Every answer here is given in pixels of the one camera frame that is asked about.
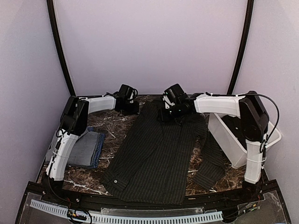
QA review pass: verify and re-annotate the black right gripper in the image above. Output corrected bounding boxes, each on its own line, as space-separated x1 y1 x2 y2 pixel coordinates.
157 103 183 123

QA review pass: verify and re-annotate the black pinstriped long sleeve shirt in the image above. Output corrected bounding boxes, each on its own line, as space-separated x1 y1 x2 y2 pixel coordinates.
101 100 225 199

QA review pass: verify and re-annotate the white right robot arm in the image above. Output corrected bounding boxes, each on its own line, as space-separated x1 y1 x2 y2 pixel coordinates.
158 90 270 184

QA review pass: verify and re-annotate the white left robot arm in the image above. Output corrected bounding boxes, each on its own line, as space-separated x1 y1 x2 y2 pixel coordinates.
45 94 139 182

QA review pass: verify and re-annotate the folded grey button shirt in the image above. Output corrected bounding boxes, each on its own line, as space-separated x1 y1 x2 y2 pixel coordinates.
67 132 100 167

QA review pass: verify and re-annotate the black shirt in bin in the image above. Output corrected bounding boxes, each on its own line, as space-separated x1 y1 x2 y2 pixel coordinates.
221 115 247 150

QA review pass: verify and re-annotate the white plastic bin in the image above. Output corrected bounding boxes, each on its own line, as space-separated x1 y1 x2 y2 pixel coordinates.
207 114 282 170

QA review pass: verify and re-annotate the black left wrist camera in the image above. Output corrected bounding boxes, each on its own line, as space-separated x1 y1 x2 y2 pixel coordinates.
116 84 138 101

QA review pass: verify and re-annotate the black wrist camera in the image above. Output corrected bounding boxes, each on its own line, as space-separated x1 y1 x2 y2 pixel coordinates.
162 84 188 106
116 84 138 101

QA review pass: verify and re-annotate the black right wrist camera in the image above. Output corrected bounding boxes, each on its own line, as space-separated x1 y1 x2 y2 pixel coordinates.
162 84 188 106

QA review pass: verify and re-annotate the black front rail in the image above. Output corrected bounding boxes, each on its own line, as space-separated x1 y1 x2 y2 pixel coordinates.
26 181 278 210

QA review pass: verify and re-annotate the left black frame post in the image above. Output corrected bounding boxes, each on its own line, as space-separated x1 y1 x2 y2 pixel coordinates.
46 0 76 96

